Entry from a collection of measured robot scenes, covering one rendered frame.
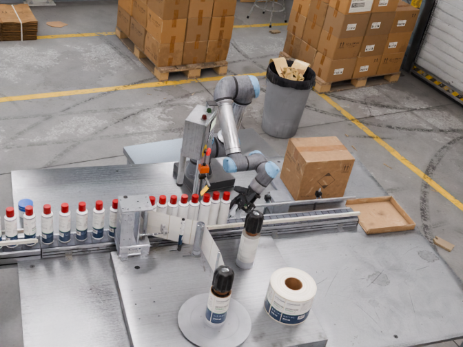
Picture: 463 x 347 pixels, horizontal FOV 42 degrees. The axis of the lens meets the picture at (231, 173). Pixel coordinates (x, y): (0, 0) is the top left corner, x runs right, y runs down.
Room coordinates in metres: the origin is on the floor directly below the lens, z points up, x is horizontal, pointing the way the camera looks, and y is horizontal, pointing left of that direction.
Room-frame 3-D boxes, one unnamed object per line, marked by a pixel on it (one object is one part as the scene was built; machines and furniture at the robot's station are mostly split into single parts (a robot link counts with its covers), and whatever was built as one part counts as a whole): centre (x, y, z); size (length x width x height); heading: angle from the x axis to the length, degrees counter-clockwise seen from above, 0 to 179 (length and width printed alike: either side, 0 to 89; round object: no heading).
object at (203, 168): (2.39, 0.12, 1.05); 0.10 x 0.04 x 0.33; 25
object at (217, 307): (1.75, -0.05, 1.04); 0.09 x 0.09 x 0.29
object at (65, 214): (2.07, 0.70, 0.98); 0.05 x 0.05 x 0.20
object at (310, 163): (2.92, -0.47, 0.99); 0.30 x 0.24 x 0.27; 114
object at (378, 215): (2.79, -0.86, 0.85); 0.30 x 0.26 x 0.04; 115
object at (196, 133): (2.40, 0.18, 1.38); 0.17 x 0.10 x 0.19; 170
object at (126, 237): (2.11, 0.39, 1.01); 0.14 x 0.13 x 0.26; 115
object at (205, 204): (2.34, 0.10, 0.98); 0.05 x 0.05 x 0.20
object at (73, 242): (2.37, 0.05, 0.86); 1.65 x 0.08 x 0.04; 115
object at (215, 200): (2.37, 0.05, 0.98); 0.05 x 0.05 x 0.20
